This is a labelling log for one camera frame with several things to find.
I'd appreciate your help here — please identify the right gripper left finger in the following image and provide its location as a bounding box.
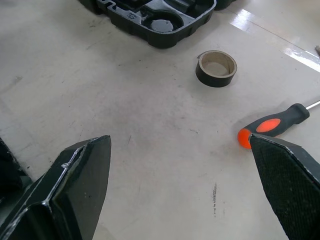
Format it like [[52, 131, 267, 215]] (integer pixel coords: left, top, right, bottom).
[[0, 135, 112, 240]]

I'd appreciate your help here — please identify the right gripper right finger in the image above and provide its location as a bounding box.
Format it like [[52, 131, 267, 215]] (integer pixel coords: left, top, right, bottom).
[[249, 133, 320, 240]]

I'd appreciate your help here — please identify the black tape roll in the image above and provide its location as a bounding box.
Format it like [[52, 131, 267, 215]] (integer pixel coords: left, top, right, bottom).
[[194, 50, 238, 88]]

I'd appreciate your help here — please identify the orange and black screwdriver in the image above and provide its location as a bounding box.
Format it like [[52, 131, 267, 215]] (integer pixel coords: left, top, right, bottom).
[[237, 99, 320, 150]]

